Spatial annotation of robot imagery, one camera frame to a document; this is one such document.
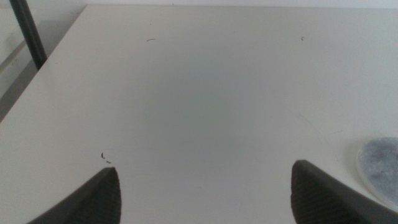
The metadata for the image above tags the round grey cup mat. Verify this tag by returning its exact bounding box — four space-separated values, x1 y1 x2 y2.
356 137 398 212

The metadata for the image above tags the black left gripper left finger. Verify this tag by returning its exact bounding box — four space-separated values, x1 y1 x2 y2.
26 167 123 224

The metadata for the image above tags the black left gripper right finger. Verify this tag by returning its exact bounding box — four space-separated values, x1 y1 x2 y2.
290 159 398 224

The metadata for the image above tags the black metal pole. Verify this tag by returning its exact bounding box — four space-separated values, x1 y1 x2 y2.
9 0 49 71

